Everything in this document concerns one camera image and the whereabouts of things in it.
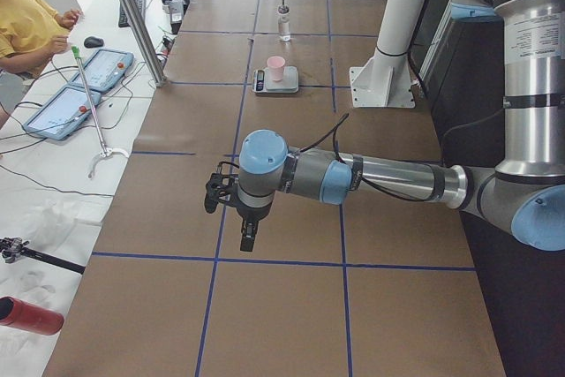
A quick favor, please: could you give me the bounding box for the person in yellow shirt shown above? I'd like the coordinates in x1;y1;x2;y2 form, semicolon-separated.
1;0;82;78

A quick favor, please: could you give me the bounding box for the blue teach pendant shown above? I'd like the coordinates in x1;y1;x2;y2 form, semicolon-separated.
81;49;134;94
23;85;90;141

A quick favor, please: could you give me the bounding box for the brown paper table cover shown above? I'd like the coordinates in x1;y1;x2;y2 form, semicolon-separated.
45;0;504;376

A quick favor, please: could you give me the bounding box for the blue teach pendant near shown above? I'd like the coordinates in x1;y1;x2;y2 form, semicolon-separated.
23;85;90;141

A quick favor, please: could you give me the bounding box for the aluminium frame post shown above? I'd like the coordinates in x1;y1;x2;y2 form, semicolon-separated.
119;0;167;87

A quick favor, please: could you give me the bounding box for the clear glass sauce bottle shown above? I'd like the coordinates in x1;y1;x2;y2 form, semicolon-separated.
277;0;291;41

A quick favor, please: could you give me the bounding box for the blue teach pendant far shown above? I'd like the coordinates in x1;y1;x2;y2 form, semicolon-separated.
81;49;134;94

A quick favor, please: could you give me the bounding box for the black keyboard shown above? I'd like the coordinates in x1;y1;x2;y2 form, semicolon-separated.
117;0;147;28

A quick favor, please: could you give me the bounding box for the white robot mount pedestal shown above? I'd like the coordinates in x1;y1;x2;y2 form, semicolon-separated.
350;0;425;109

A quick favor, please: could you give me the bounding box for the black computer mouse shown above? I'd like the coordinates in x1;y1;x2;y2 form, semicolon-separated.
83;36;105;49

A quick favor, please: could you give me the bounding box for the white digital kitchen scale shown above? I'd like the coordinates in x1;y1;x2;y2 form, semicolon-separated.
252;66;299;94

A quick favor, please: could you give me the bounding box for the pink paper cup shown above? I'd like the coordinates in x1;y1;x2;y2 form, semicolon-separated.
267;56;286;82

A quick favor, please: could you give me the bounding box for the reacher grabber stick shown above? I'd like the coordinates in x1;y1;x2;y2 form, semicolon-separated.
71;45;130;179

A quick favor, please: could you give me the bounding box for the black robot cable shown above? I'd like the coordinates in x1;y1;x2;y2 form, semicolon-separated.
299;112;442;204

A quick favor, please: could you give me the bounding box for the red cylinder bottle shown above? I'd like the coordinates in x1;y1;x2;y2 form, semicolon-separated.
1;297;64;336

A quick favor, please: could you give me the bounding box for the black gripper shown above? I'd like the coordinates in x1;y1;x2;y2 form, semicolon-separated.
236;202;270;253

